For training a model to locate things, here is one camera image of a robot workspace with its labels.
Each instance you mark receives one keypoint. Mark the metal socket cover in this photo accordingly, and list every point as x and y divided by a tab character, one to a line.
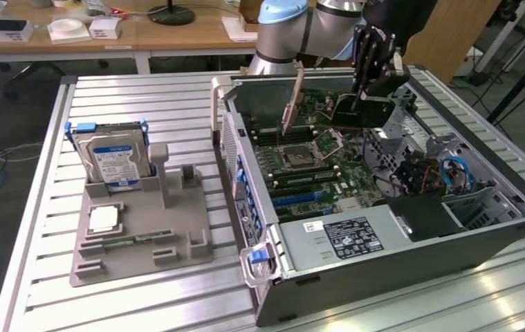
331	143

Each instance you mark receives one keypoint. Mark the hard drive with blue bracket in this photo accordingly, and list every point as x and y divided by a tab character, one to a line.
84	127

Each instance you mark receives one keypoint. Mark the silver CPU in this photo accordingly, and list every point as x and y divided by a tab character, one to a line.
106	219

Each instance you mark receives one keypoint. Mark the grey parts rack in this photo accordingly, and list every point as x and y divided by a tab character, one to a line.
147	256

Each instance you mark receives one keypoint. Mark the small silver heatsink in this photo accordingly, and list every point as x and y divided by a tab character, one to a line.
350	204

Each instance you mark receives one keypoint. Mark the white carton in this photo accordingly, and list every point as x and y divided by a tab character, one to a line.
104	29

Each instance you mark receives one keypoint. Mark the graphics card with metal bracket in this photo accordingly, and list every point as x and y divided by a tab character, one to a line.
364	115

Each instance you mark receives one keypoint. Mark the black office chair base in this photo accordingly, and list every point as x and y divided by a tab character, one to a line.
11	93

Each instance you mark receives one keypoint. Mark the brown cardboard box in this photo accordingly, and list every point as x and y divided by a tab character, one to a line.
250	12

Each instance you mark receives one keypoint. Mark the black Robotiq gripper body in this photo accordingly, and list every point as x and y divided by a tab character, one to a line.
400	17

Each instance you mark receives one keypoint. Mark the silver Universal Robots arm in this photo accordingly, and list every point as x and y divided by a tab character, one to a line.
286	38

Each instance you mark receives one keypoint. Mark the black round lamp base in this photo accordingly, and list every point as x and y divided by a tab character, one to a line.
172	17

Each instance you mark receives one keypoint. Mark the metal disk bay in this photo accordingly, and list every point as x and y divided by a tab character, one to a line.
475	207

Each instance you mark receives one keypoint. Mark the white paper stack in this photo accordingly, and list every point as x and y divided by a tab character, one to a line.
242	29

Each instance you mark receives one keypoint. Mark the green motherboard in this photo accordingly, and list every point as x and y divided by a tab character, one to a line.
336	173

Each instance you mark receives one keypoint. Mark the wooden cabinet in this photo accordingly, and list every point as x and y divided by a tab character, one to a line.
451	41

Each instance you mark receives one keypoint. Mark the grey power supply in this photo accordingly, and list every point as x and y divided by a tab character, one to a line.
336	242

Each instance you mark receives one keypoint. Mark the black open PC case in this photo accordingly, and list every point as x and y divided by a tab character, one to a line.
382	276

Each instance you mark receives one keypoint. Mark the green RAM stick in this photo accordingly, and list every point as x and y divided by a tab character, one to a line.
140	238

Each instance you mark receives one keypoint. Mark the grey cup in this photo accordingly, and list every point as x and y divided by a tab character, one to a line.
39	3

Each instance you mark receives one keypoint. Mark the white square dish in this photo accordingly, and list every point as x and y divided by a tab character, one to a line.
68	31

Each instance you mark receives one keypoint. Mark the blue expansion slot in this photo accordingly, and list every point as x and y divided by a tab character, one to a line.
299	199

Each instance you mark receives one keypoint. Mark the white box with dark lid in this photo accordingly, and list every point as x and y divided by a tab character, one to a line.
11	31

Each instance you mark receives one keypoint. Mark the installed RAM stick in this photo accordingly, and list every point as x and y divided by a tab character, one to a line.
308	178

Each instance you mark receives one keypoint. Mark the CPU socket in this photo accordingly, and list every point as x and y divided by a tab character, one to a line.
298	156

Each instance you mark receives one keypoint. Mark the white floor cabinet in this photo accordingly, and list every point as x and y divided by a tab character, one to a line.
467	69

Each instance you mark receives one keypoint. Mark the blue slot clip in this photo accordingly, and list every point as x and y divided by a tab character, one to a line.
243	180
259	230
254	213
248	196

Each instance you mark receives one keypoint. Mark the black tripod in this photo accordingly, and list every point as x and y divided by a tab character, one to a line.
515	79

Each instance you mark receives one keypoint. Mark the hard disk with blue label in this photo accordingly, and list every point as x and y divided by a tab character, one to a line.
112	164

